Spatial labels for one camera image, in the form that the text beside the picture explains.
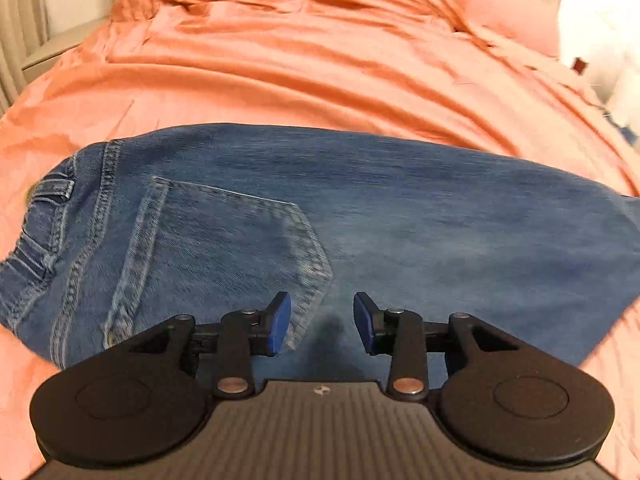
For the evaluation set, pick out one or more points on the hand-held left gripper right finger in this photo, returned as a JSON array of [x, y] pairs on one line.
[[363, 322]]

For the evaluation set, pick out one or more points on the beige curtain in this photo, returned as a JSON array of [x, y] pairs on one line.
[[17, 25]]

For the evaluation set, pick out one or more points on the orange bed sheet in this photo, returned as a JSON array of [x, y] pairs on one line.
[[310, 60]]

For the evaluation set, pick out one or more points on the orange pillow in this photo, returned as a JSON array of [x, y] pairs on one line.
[[505, 5]]

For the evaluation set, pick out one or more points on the beige nightstand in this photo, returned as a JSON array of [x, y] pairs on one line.
[[55, 47]]

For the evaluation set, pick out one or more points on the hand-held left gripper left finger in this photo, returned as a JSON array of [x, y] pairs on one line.
[[280, 322]]

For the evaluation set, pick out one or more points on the blue denim pants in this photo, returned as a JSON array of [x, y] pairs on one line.
[[425, 220]]

